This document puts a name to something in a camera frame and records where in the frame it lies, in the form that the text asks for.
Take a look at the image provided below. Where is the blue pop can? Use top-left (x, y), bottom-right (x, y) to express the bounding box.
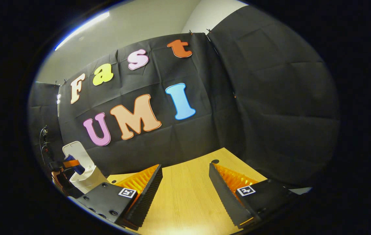
top-left (64, 154), bottom-right (85, 175)

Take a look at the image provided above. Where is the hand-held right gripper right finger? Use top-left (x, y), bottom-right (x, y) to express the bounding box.
top-left (208, 162), bottom-right (298, 229)

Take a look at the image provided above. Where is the wooden desktop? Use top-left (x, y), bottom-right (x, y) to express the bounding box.
top-left (105, 148), bottom-right (267, 235)

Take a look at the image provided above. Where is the black backdrop cloth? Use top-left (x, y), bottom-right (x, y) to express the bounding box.
top-left (28, 5), bottom-right (341, 188)

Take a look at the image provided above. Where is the white desktop garbage bin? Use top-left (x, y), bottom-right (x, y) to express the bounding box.
top-left (62, 141), bottom-right (109, 193)

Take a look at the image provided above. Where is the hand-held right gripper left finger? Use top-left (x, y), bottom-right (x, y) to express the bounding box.
top-left (74, 164), bottom-right (164, 231)

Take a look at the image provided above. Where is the black stand with cables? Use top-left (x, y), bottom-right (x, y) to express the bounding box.
top-left (40, 126), bottom-right (55, 164)

